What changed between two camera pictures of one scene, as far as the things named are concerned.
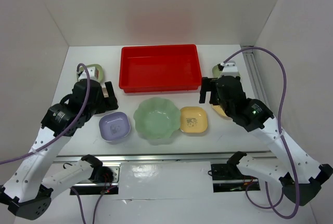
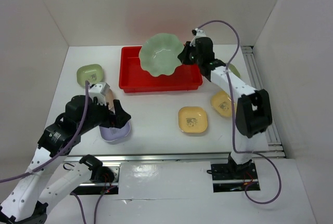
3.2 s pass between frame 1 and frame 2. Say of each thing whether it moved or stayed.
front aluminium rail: stayed
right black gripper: moved
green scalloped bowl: moved
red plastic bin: stayed
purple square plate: stayed
